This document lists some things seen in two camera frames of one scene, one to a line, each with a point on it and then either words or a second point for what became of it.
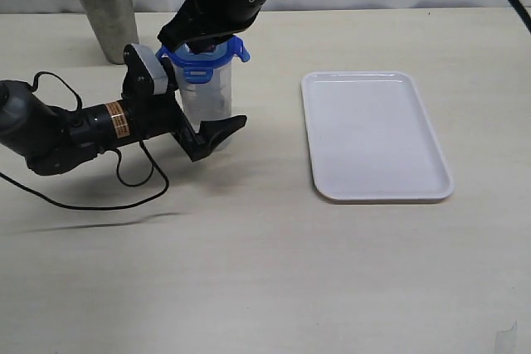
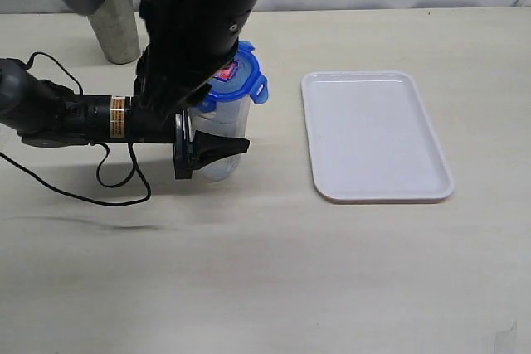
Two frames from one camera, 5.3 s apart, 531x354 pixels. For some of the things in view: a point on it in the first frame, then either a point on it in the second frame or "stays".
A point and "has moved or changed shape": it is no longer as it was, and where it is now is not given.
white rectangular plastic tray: [369, 140] stays
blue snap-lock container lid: [199, 67] has moved or changed shape
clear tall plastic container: [207, 103] has moved or changed shape
